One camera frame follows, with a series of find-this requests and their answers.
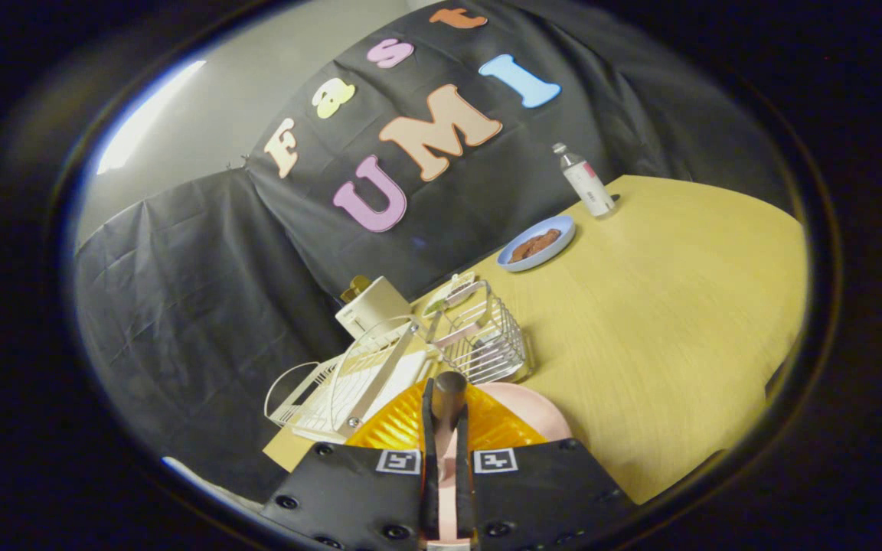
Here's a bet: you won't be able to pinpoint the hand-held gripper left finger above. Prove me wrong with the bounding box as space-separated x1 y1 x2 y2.
261 379 442 551

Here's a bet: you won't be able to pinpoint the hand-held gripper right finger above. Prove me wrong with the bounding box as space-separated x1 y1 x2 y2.
452 383 637 551

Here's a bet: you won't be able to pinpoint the pink plate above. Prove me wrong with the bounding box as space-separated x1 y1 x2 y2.
475 381 573 445

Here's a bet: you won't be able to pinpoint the wooden handled spoon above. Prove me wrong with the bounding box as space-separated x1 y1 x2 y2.
431 371 469 544

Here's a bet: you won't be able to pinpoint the small white dish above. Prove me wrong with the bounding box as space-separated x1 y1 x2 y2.
421 271 480 319

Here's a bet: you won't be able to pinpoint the blue plate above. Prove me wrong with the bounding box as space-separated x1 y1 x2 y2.
496 215 577 273

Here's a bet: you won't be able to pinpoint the white toaster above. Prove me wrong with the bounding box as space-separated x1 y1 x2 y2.
335 276 413 340

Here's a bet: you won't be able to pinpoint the brown food pieces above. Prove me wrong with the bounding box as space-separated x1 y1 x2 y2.
508 228 563 264

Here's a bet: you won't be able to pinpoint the black backdrop cloth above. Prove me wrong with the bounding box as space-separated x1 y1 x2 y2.
73 0 794 502

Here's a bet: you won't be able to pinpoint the clear bottle with white label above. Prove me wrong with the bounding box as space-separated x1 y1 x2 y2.
552 142 616 218

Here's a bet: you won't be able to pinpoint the white wire dish rack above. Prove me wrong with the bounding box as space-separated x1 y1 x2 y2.
263 315 449 445

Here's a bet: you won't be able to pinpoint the metal wire basket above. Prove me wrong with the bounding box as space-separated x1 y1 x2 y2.
430 279 530 385

